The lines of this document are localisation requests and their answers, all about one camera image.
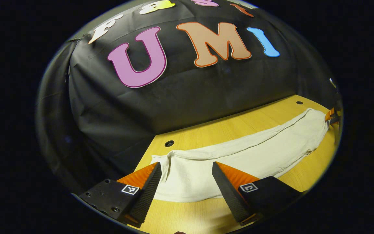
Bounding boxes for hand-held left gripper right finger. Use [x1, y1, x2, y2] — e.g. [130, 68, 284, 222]
[212, 162, 304, 227]

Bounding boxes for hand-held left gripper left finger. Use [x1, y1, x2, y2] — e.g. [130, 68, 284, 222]
[78, 162, 162, 228]

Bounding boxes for cream white jeans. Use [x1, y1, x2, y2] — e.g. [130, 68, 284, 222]
[150, 108, 331, 203]

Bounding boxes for black backdrop cloth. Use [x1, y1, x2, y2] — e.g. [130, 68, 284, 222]
[36, 0, 340, 195]

